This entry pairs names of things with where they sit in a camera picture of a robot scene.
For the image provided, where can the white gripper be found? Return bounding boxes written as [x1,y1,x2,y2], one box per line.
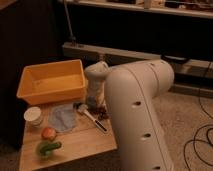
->
[86,81,105,108]

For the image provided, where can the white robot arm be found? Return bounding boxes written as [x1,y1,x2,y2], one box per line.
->
[84,60,174,171]

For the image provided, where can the white paper cup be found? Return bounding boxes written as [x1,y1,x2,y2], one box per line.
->
[24,106,43,126]

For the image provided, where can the dark grape bunch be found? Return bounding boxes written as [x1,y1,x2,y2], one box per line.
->
[97,107,109,120]

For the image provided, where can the orange plastic bin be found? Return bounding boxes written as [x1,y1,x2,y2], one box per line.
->
[17,59,86,105]

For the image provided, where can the blue grey cloth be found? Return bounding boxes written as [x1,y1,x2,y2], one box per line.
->
[48,103,76,133]

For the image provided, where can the wooden table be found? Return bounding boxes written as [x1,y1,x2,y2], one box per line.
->
[19,98,116,171]

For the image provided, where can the red orange apple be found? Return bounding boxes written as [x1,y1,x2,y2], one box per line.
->
[41,127,56,141]

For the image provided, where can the green toy pepper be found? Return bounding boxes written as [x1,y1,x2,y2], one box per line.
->
[36,141,62,158]

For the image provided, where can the black clamp on beam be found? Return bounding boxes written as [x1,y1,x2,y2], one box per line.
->
[161,55,190,64]

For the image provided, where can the grey metal beam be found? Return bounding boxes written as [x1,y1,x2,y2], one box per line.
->
[62,42,213,78]

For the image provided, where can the upper wooden shelf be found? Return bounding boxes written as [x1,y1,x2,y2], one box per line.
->
[57,0,213,19]

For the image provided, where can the white handled scrubbing brush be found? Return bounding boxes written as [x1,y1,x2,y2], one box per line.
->
[77,104,107,133]

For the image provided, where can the black floor cable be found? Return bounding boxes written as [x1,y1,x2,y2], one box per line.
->
[183,61,213,171]

